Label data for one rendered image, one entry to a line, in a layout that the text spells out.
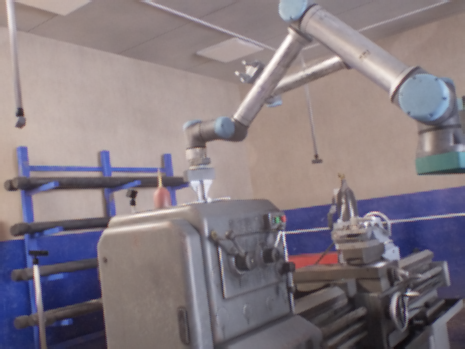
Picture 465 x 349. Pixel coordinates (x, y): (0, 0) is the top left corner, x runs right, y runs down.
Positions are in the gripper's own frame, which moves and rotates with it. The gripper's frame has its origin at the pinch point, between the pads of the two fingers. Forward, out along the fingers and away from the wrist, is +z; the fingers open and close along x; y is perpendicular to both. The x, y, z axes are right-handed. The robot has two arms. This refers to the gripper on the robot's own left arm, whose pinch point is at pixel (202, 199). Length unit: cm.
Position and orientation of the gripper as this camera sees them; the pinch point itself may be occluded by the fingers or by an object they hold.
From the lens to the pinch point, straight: 222.5
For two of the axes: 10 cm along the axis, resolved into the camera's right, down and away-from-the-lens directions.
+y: -4.3, 1.3, 9.0
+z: 1.2, 9.9, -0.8
